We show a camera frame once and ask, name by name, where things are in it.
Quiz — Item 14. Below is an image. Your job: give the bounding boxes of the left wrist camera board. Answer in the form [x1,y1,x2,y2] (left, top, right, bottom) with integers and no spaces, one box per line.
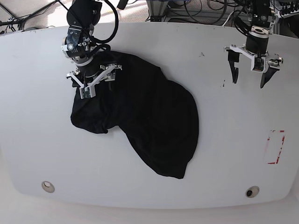
[251,57,265,73]

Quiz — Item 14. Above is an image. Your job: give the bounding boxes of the left table grommet hole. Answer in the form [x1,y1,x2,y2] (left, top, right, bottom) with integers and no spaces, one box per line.
[41,181,55,193]

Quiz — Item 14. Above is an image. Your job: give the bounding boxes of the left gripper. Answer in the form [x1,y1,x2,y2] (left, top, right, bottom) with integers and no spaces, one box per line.
[224,32,283,88]

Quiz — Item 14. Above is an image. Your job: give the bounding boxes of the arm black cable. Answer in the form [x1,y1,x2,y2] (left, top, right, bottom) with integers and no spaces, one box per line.
[233,14,252,37]
[90,0,120,51]

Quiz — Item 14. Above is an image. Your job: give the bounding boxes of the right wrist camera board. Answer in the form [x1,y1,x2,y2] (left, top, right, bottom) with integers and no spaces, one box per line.
[79,86,96,99]

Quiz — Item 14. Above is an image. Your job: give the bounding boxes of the black tripod stand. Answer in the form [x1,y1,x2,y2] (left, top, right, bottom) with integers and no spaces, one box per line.
[0,0,59,35]

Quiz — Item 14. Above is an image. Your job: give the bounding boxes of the black T-shirt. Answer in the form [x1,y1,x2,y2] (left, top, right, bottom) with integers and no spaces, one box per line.
[71,51,199,179]

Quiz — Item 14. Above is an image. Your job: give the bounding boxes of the aluminium frame post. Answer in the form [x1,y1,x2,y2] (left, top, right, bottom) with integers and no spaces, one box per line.
[146,0,170,22]

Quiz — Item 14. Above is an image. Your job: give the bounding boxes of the white power strip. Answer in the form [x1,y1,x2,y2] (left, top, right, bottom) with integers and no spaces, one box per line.
[278,8,299,19]

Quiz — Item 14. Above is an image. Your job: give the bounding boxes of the table grommet hole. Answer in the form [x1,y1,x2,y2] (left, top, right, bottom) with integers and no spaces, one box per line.
[245,186,260,198]
[41,181,55,193]

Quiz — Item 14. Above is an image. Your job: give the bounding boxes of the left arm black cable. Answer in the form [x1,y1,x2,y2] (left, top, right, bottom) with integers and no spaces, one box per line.
[233,14,252,37]

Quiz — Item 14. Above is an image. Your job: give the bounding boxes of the right table grommet hole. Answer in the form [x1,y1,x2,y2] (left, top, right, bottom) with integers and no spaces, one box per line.
[245,186,260,198]

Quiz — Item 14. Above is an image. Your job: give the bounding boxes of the red tape rectangle marking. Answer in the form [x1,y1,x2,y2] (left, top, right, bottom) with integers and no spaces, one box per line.
[264,130,285,164]

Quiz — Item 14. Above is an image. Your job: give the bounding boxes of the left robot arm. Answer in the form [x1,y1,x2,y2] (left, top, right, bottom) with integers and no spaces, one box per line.
[225,0,283,89]

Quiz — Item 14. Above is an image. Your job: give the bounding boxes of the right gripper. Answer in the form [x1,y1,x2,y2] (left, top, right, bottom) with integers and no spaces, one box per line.
[66,63,122,88]

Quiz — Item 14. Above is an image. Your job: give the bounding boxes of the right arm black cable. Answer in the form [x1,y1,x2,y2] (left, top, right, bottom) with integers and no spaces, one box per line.
[90,0,120,51]

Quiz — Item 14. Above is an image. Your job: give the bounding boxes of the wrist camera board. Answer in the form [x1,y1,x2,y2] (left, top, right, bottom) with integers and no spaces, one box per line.
[79,86,96,99]
[251,57,265,73]

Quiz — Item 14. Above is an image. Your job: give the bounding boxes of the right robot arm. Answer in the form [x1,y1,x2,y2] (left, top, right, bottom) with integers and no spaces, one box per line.
[61,0,122,99]

